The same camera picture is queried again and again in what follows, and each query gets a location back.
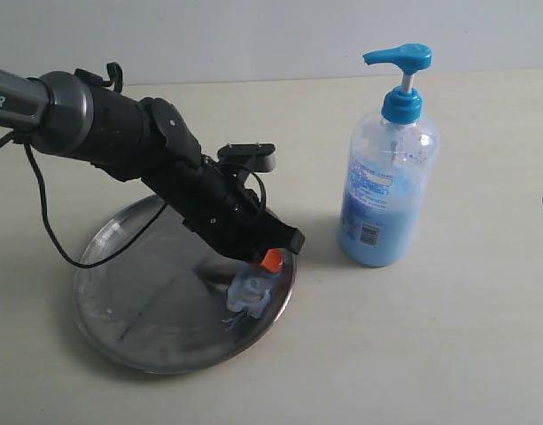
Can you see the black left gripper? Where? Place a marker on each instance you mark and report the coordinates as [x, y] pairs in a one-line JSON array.
[[216, 206]]

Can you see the blue soap blob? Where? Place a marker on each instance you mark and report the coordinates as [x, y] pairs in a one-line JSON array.
[[250, 290]]

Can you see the clear blue soap pump bottle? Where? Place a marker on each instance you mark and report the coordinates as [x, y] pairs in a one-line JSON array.
[[392, 153]]

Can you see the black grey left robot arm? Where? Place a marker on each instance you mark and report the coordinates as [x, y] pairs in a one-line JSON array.
[[86, 117]]

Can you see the round steel plate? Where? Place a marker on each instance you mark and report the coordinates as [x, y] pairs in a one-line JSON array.
[[152, 295]]

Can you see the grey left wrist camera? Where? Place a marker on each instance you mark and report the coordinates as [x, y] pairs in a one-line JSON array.
[[257, 157]]

